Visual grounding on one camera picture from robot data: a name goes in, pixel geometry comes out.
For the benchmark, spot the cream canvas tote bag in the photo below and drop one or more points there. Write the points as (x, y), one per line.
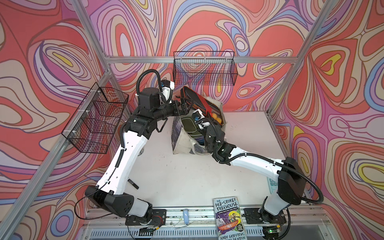
(185, 137)

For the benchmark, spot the left black wire basket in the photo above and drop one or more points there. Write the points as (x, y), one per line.
(94, 123)

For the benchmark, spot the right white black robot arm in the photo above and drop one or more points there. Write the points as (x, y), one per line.
(293, 186)

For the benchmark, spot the small light blue device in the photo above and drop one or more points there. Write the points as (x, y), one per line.
(186, 217)

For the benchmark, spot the red black ping pong case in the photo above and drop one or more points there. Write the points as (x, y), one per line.
(208, 107)

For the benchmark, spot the black marker pen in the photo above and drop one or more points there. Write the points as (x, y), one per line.
(133, 184)

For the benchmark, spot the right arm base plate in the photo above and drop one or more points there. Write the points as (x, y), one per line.
(257, 216)

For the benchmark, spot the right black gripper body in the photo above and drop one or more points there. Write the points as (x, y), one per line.
(206, 144)

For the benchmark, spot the back black wire basket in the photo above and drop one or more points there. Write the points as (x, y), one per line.
(204, 68)

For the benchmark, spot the teal calculator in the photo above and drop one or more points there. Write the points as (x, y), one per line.
(273, 185)

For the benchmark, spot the green paddle case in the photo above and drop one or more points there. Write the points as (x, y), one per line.
(192, 129)

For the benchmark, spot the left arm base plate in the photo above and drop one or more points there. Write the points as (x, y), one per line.
(154, 217)

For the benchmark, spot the black wire basket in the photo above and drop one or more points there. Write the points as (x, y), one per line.
(204, 68)
(94, 123)

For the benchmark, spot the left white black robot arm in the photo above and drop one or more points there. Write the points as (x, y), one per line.
(155, 103)

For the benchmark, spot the treehouse paperback book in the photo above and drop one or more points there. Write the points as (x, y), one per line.
(228, 219)

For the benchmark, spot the green circuit board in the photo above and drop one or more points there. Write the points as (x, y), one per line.
(146, 232)

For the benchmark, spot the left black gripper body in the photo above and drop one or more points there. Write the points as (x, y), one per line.
(174, 111)

